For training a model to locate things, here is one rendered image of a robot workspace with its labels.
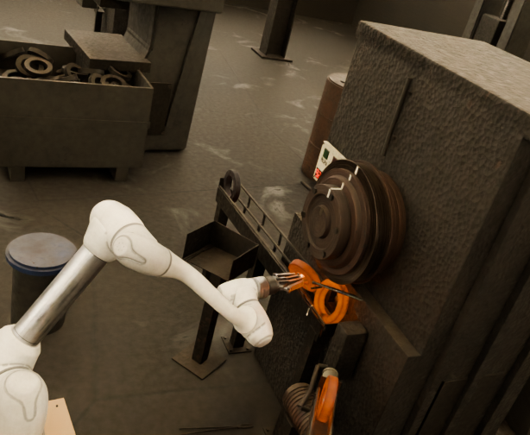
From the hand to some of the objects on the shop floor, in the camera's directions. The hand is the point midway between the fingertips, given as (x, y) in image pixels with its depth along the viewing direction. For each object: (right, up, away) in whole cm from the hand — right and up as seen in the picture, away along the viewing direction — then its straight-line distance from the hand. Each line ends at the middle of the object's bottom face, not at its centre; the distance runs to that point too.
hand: (306, 277), depth 250 cm
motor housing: (-12, -89, -2) cm, 90 cm away
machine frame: (+27, -72, +47) cm, 90 cm away
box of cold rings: (-174, +72, +212) cm, 283 cm away
